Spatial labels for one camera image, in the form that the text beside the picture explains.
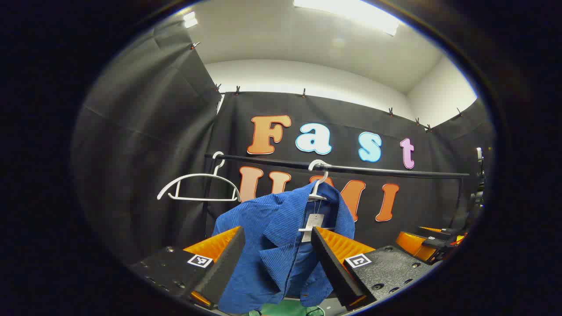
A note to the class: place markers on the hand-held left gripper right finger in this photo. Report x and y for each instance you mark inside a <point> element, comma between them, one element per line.
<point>333,267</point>

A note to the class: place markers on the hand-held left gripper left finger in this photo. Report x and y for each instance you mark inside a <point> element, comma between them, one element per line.
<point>226,263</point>

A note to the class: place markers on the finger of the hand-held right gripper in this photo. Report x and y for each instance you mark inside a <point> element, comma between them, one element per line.
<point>439,231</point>
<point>412,243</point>

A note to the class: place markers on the green laundry hamper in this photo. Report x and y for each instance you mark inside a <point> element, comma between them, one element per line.
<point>290,309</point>

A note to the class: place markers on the white plastic hanger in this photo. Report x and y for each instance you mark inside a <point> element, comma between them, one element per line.
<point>317,188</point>
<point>202,199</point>

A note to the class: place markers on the white paper garment tag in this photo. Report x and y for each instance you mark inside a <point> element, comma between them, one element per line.
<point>312,226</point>

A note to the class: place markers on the black backdrop cloth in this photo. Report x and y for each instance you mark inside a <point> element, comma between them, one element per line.
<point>145,131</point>

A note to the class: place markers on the row of black backdrop clips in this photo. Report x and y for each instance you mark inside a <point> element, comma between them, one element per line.
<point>237,90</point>

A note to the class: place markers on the small ceiling light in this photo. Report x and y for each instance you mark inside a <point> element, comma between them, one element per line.
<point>190,19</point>

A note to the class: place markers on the black clothes rail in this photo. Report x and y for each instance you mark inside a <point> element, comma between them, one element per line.
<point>272,160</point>

